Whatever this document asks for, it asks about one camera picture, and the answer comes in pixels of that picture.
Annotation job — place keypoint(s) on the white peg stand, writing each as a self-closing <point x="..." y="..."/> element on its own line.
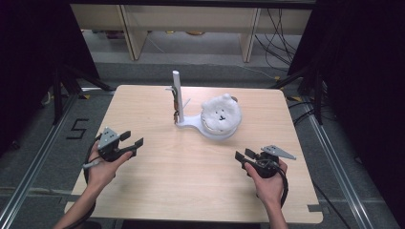
<point x="178" y="86"/>

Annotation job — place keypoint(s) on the black curtain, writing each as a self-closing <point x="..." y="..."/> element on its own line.
<point x="35" y="47"/>
<point x="363" y="79"/>

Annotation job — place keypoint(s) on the aluminium floor rail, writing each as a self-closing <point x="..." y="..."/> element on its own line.
<point x="340" y="178"/>
<point x="35" y="165"/>

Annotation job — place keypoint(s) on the person's right hand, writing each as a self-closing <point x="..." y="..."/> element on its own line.
<point x="270" y="189"/>

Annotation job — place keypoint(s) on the light wooden cabinet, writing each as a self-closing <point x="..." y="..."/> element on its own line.
<point x="191" y="17"/>

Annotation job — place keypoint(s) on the person's left hand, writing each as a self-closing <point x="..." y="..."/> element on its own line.
<point x="102" y="173"/>

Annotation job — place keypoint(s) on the white fluffy bear plush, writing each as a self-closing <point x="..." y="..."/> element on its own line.
<point x="221" y="111"/>

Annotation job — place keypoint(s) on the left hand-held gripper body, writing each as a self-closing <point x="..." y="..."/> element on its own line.
<point x="108" y="143"/>

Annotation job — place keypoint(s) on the black metal stand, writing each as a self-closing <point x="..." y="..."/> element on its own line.
<point x="317" y="95"/>
<point x="58" y="95"/>

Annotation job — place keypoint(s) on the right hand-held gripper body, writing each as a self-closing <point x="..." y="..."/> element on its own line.
<point x="267" y="165"/>

